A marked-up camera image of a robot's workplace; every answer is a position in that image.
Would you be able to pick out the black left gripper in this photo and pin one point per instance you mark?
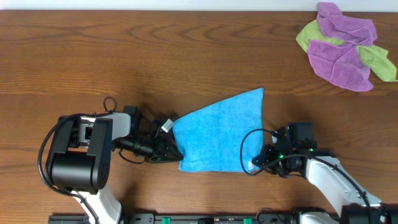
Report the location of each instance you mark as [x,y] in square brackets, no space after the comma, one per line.
[162,145]

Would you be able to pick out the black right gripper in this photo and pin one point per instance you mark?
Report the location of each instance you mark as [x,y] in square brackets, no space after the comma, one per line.
[268,156]

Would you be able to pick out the blue microfiber cloth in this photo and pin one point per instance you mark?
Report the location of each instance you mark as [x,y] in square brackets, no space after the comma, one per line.
[222,137]

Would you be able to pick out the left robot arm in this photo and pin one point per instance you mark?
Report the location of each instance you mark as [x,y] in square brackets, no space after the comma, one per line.
[78,162]

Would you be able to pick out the purple microfiber cloth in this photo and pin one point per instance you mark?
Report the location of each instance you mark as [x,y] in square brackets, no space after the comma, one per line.
[340,64]

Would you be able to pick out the green microfiber cloth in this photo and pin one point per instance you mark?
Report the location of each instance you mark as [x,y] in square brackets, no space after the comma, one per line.
[373,57]

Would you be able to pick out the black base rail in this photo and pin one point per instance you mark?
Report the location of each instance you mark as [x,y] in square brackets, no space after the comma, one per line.
[262,218]

